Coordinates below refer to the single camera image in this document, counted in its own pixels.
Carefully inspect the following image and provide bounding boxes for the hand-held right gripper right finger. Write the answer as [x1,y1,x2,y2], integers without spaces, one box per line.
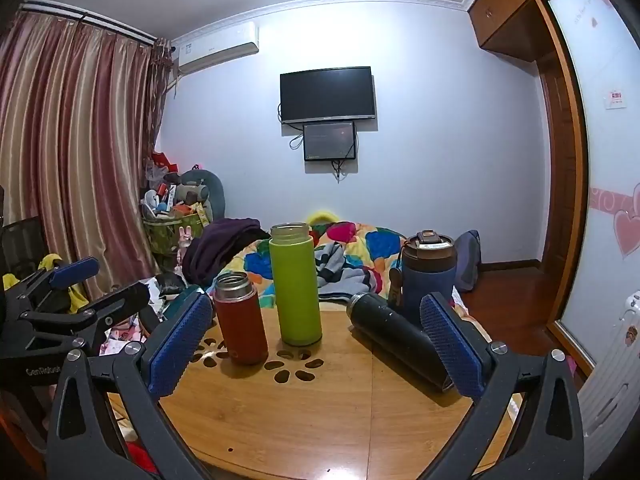
[417,292,586,480]

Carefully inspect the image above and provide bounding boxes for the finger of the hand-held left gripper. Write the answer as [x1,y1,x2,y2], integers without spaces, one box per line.
[20,282,152,356]
[7,256,101,311]

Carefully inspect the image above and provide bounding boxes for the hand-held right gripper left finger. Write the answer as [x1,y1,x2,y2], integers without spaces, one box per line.
[45,290,216,480]

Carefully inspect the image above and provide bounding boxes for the black thermos cup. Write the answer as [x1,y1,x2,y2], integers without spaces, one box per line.
[346,291,456,393]

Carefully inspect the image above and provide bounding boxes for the red thermos cup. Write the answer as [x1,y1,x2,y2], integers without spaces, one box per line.
[213,271,270,366]

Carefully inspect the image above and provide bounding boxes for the blue cup with brown lid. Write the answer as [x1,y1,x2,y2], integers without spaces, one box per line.
[389,230,458,328]

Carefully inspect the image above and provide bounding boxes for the green thermos cup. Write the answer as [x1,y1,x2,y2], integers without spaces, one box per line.
[269,222,323,347]

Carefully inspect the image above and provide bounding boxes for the yellow cloth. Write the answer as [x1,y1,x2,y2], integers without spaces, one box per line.
[40,254,88,313]

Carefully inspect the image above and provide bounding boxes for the black mesh chair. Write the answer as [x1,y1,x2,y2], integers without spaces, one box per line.
[0,216,48,281]

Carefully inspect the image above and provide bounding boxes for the grey blue backpack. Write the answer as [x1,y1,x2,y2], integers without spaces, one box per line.
[452,230,483,293]

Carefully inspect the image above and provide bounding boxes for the green basket of clutter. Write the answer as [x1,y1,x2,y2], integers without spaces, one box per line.
[141,152,216,261]

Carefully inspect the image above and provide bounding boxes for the pink rabbit toy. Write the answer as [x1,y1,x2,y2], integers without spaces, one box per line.
[176,226,195,262]

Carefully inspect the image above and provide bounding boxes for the dark purple cloth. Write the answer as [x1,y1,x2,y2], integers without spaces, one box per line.
[182,217,273,288]

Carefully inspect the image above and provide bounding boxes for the striped pink curtain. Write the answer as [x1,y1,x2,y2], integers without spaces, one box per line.
[0,10,173,306]

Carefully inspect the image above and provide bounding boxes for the colourful patterned quilt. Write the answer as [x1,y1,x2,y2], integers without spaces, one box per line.
[227,220,416,307]

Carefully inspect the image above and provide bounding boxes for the white ribbed suitcase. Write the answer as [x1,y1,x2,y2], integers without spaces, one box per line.
[575,290,640,476]

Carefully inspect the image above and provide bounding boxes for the frosted sliding door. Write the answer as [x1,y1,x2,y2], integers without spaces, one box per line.
[532,0,640,376]

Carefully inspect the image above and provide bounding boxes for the white air conditioner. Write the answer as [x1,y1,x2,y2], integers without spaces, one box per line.
[171,22,261,74]

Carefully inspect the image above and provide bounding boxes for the wooden overhead cabinet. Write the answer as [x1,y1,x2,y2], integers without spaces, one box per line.
[467,0,576,63]

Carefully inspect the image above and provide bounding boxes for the small black wall monitor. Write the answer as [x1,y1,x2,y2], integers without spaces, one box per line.
[303,121,357,162]

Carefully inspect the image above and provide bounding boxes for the curtain rail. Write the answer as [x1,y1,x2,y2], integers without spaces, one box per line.
[20,2,158,46]

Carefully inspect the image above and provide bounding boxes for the black wall television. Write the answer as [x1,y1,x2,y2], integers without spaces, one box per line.
[279,66,377,124]

